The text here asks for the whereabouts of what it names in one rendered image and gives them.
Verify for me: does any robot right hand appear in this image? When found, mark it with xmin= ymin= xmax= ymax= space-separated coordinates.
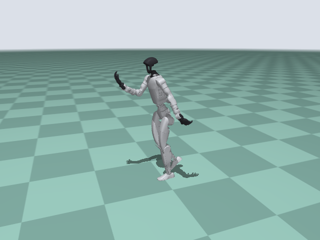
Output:
xmin=114 ymin=71 xmax=126 ymax=90

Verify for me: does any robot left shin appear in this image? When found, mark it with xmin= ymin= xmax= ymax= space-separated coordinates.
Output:
xmin=160 ymin=145 xmax=172 ymax=175

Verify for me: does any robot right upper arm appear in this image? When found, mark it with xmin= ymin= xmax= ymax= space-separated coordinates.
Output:
xmin=135 ymin=75 xmax=150 ymax=97

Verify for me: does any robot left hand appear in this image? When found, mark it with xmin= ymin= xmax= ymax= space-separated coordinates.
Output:
xmin=178 ymin=114 xmax=193 ymax=126

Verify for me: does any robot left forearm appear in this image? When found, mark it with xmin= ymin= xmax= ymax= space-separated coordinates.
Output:
xmin=168 ymin=95 xmax=181 ymax=120

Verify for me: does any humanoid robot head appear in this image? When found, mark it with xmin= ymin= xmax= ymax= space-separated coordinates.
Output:
xmin=143 ymin=57 xmax=160 ymax=78

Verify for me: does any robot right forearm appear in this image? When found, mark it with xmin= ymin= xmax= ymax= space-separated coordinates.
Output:
xmin=121 ymin=84 xmax=136 ymax=95

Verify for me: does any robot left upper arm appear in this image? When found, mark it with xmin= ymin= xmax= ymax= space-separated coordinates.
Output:
xmin=155 ymin=77 xmax=174 ymax=104

